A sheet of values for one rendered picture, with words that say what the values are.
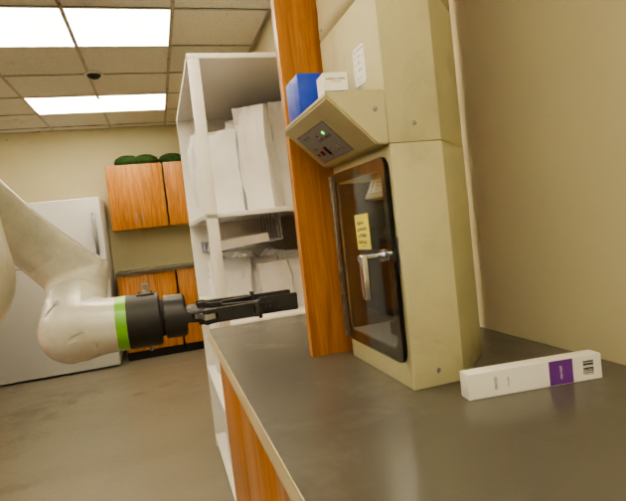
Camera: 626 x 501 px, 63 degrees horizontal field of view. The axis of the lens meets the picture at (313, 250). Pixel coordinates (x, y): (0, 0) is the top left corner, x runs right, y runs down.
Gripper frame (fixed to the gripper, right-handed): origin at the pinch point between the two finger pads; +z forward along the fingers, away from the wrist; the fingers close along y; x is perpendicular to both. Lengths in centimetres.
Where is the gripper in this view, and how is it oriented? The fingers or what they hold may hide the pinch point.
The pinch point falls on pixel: (276, 300)
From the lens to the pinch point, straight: 95.9
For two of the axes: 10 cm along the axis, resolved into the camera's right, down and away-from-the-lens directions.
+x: 1.0, 9.9, 0.7
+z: 9.5, -1.1, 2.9
